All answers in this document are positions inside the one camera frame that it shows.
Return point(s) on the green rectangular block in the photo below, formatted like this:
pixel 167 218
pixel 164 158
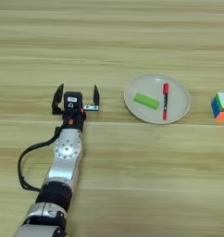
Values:
pixel 146 101

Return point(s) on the red and black marker pen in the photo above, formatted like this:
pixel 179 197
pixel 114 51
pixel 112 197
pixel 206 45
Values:
pixel 165 88

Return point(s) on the round white plate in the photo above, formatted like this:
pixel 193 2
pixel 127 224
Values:
pixel 178 102

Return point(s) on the black labelled box left gripper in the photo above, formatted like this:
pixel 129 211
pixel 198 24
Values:
pixel 73 100

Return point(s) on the multicoloured puzzle cube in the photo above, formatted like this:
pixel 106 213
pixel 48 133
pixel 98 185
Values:
pixel 221 106

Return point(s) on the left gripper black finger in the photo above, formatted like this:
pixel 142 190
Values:
pixel 96 97
pixel 56 102

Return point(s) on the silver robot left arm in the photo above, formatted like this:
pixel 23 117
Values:
pixel 64 166

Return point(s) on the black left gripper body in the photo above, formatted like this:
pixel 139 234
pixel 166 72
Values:
pixel 74 120

